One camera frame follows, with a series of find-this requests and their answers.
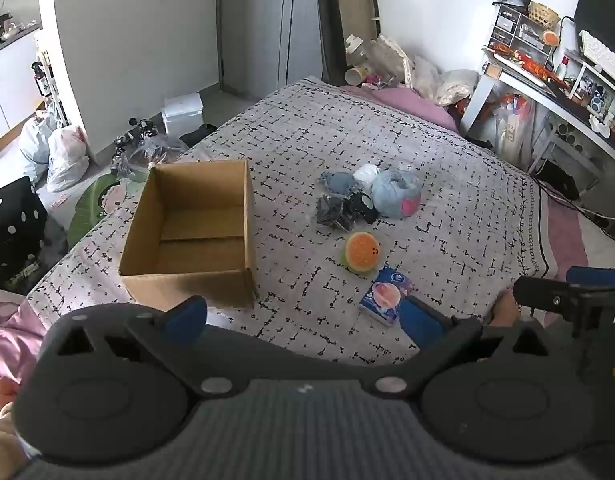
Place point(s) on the dark grey bagged sock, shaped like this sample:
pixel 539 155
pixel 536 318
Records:
pixel 332 212

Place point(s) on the white plastic bag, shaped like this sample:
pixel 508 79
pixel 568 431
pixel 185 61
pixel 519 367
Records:
pixel 67 152

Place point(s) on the white desk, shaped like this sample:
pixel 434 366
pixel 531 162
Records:
pixel 530 85

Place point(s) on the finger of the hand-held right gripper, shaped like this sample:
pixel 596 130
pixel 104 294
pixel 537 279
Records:
pixel 547 296
pixel 600 276

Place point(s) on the paper cup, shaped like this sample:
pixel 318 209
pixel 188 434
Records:
pixel 355 75

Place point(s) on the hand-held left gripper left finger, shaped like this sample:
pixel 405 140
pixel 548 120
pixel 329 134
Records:
pixel 186 319

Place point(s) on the grey door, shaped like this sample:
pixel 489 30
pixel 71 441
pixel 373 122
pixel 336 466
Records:
pixel 267 20

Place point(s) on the clear plastic bag by bed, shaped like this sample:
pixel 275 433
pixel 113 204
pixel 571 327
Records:
pixel 396 60

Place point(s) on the white black patterned blanket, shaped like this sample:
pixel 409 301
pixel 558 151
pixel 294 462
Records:
pixel 297 125

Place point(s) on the clear plastic jar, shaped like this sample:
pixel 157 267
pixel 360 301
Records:
pixel 357 49

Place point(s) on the white bottle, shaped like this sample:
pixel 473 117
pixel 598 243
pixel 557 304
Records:
pixel 563 68

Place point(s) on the green cartoon leaf rug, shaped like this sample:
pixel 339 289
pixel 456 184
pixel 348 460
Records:
pixel 90 207

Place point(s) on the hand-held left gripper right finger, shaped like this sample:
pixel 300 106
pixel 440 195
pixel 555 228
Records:
pixel 421 325

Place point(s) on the black metal gear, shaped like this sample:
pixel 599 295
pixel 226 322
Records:
pixel 136 132

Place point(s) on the white sock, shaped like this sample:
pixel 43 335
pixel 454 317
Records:
pixel 365 175

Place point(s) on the person's right leg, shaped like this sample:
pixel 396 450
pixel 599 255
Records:
pixel 503 310

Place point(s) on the black monitor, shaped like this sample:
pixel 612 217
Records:
pixel 600 10

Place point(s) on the orange green plush ball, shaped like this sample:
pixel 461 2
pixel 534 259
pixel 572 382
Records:
pixel 361 252

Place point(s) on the pale blue plastic bag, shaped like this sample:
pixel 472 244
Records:
pixel 35 140

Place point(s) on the cream fluffy pillow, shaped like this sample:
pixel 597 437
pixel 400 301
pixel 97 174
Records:
pixel 457 85

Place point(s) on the grey fluffy rug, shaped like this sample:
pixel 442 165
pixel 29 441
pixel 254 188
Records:
pixel 55 240

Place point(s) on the white keyboard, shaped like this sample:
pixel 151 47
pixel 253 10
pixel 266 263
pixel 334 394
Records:
pixel 605 57

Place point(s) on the brown cardboard box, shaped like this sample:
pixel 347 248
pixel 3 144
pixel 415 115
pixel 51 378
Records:
pixel 187 285

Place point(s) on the beige shorts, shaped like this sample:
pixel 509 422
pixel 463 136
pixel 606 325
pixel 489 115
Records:
pixel 2 447

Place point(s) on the white cabinet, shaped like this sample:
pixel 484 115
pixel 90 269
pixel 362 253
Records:
pixel 10 75

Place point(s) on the white storage box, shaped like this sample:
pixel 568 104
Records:
pixel 182 112

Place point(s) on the black cloth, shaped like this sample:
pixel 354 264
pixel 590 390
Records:
pixel 197 136

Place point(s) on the brown board with black frame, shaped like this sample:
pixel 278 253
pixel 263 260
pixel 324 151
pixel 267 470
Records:
pixel 350 5

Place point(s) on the white drawer organizer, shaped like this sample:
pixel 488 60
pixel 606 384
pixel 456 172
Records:
pixel 515 30

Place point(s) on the black dice cushion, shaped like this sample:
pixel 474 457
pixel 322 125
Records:
pixel 15 220

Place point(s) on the wicker basket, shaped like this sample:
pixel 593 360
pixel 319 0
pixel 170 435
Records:
pixel 543 14

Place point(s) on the black sock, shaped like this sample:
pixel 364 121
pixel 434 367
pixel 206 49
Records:
pixel 365 207

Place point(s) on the blue tissue pack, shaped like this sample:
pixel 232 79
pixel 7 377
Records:
pixel 385 296

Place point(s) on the pink cartoon pillow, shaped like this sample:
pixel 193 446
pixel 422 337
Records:
pixel 5 310

